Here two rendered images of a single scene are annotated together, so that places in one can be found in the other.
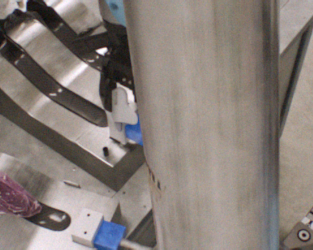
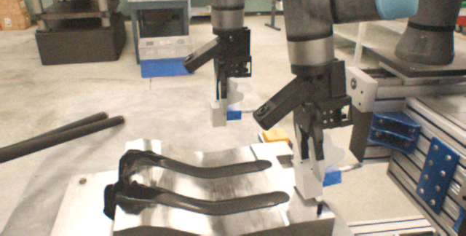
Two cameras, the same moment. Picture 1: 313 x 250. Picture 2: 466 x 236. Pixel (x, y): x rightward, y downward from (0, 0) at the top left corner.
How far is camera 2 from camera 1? 71 cm
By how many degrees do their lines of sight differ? 46
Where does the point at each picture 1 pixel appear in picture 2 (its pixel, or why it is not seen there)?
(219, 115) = not seen: outside the picture
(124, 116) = (333, 156)
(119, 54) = (316, 100)
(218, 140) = not seen: outside the picture
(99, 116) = (271, 199)
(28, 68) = (179, 202)
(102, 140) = (301, 207)
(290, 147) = not seen: hidden behind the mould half
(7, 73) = (172, 214)
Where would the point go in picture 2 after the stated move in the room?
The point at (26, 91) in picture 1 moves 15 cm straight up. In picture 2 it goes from (199, 221) to (195, 146)
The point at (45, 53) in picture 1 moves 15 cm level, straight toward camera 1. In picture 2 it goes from (178, 184) to (253, 207)
